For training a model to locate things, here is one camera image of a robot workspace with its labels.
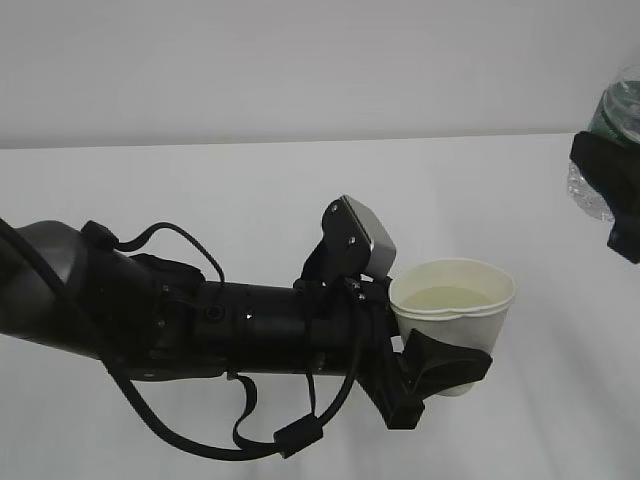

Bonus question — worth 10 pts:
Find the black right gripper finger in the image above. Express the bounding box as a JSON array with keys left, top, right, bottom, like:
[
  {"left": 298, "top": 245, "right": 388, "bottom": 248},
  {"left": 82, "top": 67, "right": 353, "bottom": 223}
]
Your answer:
[{"left": 569, "top": 131, "right": 639, "bottom": 264}]

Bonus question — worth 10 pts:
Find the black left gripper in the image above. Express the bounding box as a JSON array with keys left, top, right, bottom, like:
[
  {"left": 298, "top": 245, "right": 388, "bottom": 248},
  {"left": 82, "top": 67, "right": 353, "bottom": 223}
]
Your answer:
[{"left": 294, "top": 278, "right": 493, "bottom": 430}]

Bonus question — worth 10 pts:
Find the clear green-label water bottle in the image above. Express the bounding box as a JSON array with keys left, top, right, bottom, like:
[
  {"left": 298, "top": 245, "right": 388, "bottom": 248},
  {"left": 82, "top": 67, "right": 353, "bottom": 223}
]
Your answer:
[{"left": 567, "top": 63, "right": 639, "bottom": 227}]

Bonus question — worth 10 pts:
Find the white paper cup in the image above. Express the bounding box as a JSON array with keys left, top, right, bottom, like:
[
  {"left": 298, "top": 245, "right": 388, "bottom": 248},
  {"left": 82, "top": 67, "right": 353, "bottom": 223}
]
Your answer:
[{"left": 387, "top": 257, "right": 517, "bottom": 398}]

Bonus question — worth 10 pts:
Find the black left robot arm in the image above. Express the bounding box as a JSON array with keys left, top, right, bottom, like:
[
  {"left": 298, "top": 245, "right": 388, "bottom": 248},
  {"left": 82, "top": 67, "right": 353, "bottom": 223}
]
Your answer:
[{"left": 1, "top": 221, "right": 492, "bottom": 430}]

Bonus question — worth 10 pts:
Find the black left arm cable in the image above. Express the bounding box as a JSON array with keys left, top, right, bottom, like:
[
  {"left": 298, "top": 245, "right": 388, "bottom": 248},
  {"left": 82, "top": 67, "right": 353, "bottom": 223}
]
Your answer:
[{"left": 0, "top": 217, "right": 391, "bottom": 450}]

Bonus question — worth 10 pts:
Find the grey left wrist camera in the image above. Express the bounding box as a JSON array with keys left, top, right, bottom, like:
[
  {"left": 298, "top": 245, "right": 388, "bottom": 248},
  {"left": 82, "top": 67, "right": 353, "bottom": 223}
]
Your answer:
[{"left": 300, "top": 195, "right": 397, "bottom": 285}]

